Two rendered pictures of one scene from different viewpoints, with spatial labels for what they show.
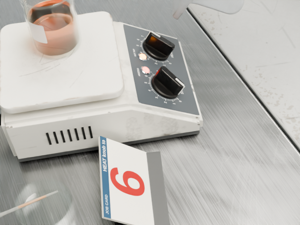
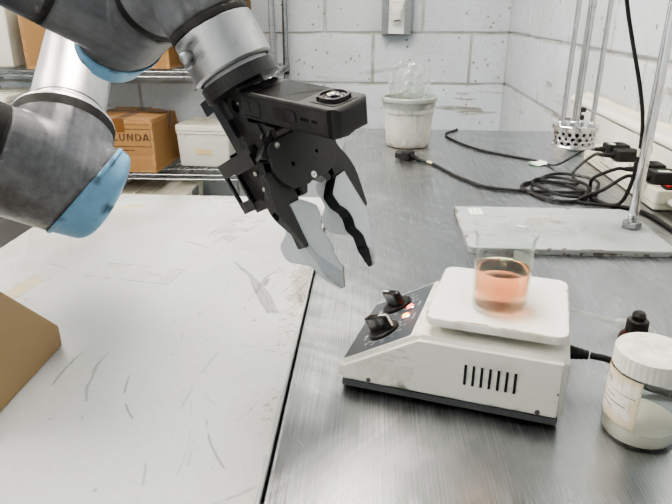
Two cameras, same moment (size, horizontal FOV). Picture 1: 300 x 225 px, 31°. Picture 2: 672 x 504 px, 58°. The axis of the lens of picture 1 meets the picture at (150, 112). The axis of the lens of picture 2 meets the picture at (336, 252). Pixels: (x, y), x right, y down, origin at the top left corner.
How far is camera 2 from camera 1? 0.93 m
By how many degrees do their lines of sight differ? 103
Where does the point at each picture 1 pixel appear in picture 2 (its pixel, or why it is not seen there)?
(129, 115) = not seen: hidden behind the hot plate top
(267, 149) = (331, 306)
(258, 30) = (228, 378)
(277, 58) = (245, 350)
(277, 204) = (354, 286)
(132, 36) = (405, 328)
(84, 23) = (461, 312)
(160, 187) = not seen: hidden behind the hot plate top
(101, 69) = (461, 279)
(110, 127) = not seen: hidden behind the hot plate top
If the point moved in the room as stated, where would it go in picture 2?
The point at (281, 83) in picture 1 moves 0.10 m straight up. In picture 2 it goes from (268, 334) to (264, 250)
